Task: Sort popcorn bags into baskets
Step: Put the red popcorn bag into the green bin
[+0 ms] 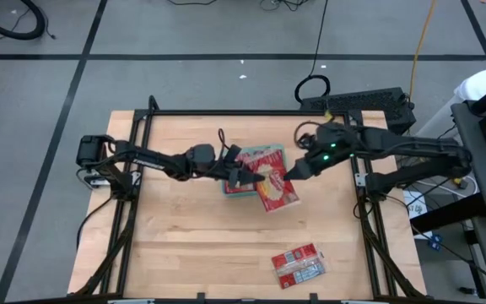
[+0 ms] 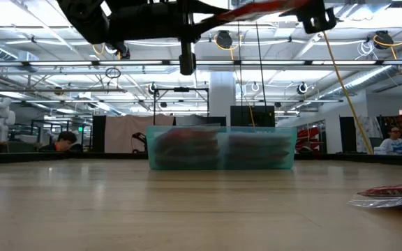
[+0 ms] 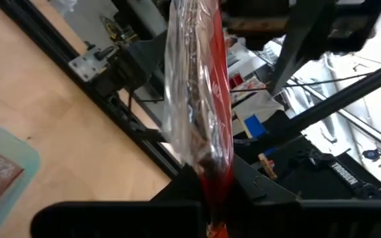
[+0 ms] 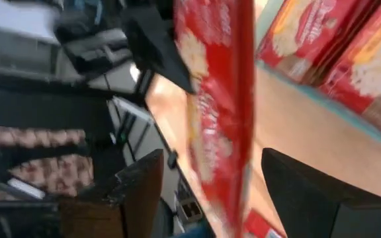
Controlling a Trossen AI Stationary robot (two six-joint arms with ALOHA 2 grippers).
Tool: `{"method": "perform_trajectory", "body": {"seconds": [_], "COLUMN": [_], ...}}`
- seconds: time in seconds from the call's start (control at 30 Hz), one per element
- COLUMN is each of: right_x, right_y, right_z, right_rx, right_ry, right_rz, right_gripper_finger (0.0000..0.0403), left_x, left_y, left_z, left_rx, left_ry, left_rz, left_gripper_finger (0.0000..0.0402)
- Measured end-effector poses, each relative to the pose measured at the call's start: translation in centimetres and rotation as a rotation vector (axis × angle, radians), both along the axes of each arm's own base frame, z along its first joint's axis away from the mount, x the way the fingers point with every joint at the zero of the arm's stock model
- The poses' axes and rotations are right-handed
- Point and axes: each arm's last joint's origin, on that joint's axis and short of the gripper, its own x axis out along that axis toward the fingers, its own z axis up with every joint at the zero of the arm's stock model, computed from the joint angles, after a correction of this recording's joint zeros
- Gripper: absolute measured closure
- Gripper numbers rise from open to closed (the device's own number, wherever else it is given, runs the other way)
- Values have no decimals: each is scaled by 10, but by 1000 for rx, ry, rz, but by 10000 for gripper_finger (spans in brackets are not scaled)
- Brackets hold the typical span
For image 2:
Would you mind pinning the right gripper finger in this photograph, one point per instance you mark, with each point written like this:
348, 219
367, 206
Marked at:
298, 10

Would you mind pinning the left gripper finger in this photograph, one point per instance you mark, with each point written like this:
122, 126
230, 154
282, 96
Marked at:
208, 21
215, 8

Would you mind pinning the small black robot arm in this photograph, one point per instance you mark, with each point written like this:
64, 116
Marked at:
140, 136

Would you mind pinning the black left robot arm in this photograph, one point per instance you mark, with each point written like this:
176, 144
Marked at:
134, 21

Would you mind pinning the white building pillar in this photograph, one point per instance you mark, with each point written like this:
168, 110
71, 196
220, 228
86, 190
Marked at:
222, 94

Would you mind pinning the black monitor panel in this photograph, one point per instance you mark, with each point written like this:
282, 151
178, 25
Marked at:
253, 116

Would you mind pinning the long ceiling light strip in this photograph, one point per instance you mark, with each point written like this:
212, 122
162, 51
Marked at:
82, 63

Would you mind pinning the red and white banner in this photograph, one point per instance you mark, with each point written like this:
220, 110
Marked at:
309, 134

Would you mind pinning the black divider panel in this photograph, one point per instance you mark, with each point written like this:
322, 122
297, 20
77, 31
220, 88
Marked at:
347, 136
99, 136

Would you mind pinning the teal translucent plastic basket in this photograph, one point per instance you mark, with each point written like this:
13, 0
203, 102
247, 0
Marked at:
223, 146

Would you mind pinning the pink curtain divider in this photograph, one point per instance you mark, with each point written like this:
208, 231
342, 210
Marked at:
124, 136

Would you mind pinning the person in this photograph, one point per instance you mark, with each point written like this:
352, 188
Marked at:
65, 139
394, 146

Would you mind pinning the black metal stand frame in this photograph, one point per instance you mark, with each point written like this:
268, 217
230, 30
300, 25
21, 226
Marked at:
181, 89

